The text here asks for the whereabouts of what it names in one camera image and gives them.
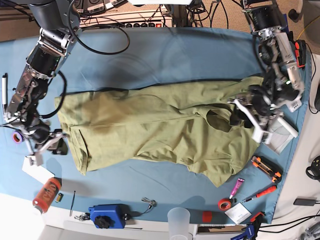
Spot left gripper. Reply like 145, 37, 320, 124
227, 96, 284, 144

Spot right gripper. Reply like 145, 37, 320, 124
25, 129, 68, 166

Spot olive green t-shirt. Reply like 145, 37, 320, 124
57, 76, 263, 187

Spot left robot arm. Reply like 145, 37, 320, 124
228, 0, 305, 145

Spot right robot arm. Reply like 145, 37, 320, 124
3, 0, 80, 166

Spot white paper card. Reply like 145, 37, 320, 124
22, 157, 55, 185

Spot white patterned notebook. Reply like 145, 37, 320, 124
263, 116, 299, 155

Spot orange spray can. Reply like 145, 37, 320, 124
32, 177, 62, 215

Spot purple tape roll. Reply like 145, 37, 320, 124
12, 130, 25, 144

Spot small green battery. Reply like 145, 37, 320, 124
55, 192, 64, 203

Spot orange utility knife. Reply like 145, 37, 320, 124
251, 156, 283, 184

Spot black tweezers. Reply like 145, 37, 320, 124
69, 190, 76, 217

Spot pink glue tube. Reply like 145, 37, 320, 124
229, 178, 245, 200

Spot orange screwdriver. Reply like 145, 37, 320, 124
241, 185, 277, 203

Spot blue plastic box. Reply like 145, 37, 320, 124
88, 204, 131, 229

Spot orange tape roll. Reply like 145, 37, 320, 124
218, 198, 233, 211

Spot white marker pen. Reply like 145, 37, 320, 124
1, 73, 8, 114

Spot white square packet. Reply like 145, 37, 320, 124
225, 202, 252, 225

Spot orange black clamp tool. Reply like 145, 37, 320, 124
295, 39, 307, 68

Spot red plastic block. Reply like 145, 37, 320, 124
202, 211, 213, 223

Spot metal key clip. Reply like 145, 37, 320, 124
141, 197, 157, 210

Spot blue bar clamp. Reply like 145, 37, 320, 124
231, 211, 265, 240

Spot translucent plastic cup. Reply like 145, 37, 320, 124
167, 207, 191, 240

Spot white power strip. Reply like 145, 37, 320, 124
80, 9, 175, 28

